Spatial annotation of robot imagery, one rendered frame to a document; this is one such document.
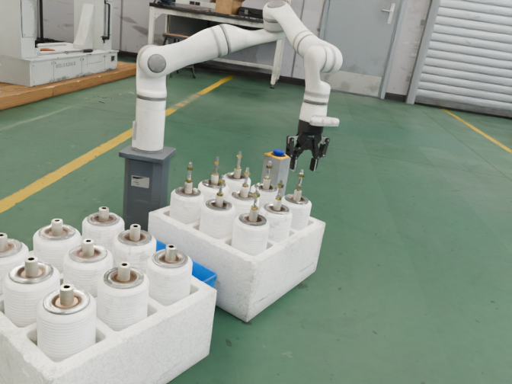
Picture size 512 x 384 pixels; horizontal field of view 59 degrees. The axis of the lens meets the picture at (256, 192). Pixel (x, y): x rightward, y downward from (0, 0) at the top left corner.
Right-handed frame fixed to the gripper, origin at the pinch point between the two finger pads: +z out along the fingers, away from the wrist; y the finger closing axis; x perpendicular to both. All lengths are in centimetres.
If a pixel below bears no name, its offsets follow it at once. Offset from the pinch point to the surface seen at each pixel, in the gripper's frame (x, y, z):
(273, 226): 9.4, 13.1, 14.3
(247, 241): 14.9, 23.8, 15.1
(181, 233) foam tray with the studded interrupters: -0.9, 36.0, 19.4
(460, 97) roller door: -301, -438, 18
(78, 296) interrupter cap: 35, 67, 11
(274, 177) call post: -21.6, -4.0, 11.8
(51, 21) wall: -620, 25, 3
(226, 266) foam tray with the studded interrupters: 13.8, 28.2, 22.4
